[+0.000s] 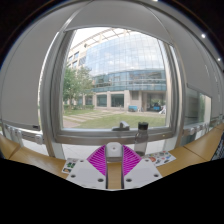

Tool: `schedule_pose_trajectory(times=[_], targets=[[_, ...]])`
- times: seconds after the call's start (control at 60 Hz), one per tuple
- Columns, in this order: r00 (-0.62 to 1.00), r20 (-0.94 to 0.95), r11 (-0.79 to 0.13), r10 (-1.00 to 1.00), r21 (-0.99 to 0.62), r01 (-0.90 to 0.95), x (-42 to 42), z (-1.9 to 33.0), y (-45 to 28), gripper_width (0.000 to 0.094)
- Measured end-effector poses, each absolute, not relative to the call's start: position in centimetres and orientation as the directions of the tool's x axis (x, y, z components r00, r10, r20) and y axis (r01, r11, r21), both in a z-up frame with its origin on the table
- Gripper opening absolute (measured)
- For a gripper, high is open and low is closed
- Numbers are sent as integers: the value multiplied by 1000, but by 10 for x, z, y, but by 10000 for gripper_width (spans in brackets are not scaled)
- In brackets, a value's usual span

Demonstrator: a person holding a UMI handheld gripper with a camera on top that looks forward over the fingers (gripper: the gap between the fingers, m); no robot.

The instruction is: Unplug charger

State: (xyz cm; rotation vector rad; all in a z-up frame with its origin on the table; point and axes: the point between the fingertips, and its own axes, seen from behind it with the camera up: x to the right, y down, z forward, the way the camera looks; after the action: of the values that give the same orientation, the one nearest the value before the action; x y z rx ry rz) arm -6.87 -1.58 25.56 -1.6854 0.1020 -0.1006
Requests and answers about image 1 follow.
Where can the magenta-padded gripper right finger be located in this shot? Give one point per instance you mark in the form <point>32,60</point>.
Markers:
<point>141,171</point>

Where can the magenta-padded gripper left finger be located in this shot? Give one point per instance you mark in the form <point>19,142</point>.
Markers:
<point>87,173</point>

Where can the sticker sheet with green stickers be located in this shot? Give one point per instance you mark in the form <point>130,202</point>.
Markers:
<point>70,165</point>

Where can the sticker sheet with red stickers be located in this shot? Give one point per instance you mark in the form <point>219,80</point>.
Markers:
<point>160,157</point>

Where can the green tree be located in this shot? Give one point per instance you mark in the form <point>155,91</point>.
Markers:
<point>75,83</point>

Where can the glass-fronted building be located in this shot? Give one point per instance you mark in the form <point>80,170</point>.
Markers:
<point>126,66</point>

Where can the grey roller blind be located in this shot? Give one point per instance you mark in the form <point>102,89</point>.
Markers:
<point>20,76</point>

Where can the group of ceiling lights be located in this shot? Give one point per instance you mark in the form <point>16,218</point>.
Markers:
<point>203,35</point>

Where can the grey window frame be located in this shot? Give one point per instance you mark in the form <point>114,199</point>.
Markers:
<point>53,100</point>

